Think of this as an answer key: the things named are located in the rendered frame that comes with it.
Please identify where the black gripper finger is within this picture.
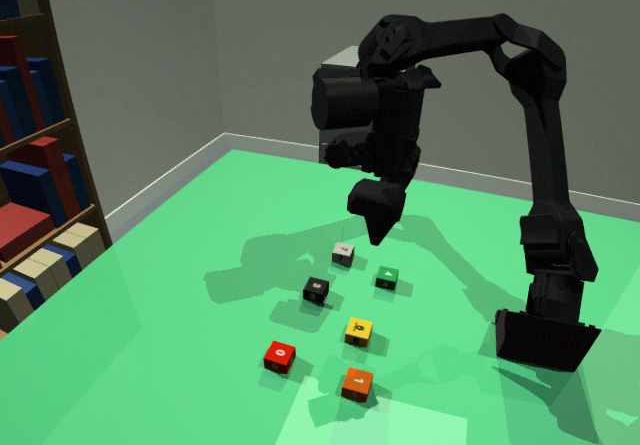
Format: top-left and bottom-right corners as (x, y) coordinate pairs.
(364, 216), (396, 246)
(399, 168), (417, 191)

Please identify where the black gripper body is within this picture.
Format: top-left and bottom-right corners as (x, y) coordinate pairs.
(347, 120), (421, 223)

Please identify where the green block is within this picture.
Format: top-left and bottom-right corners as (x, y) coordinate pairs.
(375, 265), (399, 291)

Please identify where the red block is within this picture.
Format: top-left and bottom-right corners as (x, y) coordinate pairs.
(263, 340), (296, 374)

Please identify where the orange block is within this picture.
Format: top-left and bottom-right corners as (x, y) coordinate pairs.
(341, 367), (374, 403)

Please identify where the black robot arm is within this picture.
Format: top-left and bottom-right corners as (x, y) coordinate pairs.
(311, 13), (599, 326)

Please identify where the yellow block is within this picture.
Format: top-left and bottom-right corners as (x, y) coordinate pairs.
(344, 317), (373, 348)

